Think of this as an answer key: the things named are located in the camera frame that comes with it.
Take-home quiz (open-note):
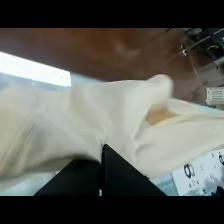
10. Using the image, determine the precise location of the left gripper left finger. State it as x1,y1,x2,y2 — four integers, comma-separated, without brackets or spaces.
34,159,102,197

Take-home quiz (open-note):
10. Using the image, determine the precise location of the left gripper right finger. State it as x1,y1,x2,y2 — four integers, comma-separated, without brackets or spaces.
101,143,167,197

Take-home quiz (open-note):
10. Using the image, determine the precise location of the cream shirt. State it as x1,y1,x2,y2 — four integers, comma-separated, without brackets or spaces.
0,73,224,188

